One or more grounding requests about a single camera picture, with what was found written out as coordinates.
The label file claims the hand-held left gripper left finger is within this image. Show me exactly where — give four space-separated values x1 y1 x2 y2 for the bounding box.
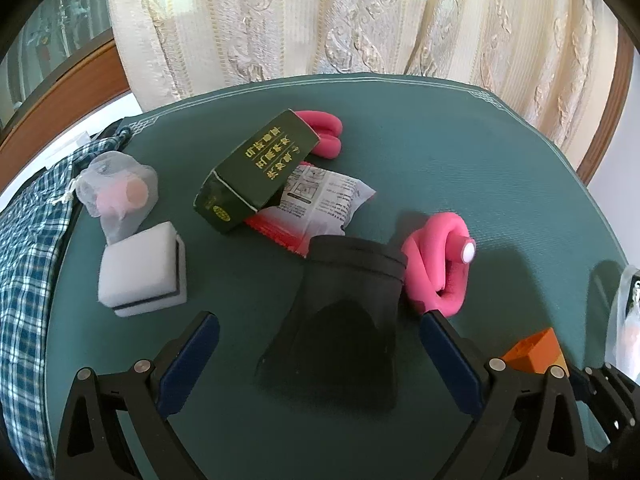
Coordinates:
55 310 221 480

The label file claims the white and red packet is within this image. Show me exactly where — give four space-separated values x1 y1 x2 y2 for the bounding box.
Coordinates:
245 160 377 261

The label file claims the white sponge block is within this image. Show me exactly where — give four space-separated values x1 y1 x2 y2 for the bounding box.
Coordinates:
97 221 188 318

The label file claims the pink foam curler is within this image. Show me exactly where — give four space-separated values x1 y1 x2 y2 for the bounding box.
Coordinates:
401 211 478 317
292 109 345 160

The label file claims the black mesh pouch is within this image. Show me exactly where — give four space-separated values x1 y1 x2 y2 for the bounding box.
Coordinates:
255 234 409 413

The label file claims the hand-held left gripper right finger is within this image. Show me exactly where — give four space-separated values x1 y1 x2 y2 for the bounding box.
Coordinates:
420 310 591 480

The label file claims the green table mat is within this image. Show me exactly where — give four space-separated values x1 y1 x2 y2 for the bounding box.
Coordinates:
37 74 628 480

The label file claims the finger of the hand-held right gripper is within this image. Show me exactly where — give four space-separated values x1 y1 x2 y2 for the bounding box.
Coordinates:
570 364 640 461

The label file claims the clear plastic bag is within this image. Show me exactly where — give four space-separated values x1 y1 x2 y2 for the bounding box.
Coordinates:
605 264 640 368

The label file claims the orange block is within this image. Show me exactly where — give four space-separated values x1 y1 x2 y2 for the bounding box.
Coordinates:
501 327 570 376

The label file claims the white mesh bag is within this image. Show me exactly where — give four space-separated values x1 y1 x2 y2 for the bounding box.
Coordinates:
75 150 158 246

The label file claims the blue plaid cloth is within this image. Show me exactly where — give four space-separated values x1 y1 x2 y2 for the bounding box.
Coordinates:
0 127 133 480

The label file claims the cream patterned curtain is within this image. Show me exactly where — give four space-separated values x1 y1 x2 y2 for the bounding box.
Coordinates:
107 0 621 171

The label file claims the dark green box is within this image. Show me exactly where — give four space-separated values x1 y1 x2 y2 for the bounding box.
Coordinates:
192 108 322 235

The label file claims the wood framed window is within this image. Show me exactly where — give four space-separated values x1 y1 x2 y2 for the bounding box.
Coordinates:
0 0 133 161

